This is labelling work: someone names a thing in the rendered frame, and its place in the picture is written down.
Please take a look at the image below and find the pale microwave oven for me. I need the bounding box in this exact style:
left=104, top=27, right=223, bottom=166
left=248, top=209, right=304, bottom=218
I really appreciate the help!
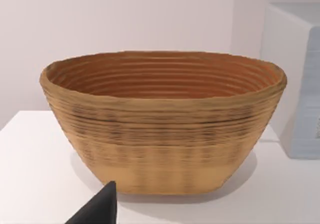
left=259, top=2, right=320, bottom=160

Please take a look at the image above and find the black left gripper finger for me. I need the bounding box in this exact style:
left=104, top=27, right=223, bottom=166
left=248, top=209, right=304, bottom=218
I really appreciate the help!
left=64, top=180, right=118, bottom=224

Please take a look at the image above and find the brown woven basket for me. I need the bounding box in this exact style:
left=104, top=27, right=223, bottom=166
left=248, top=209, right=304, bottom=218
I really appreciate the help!
left=39, top=50, right=288, bottom=195

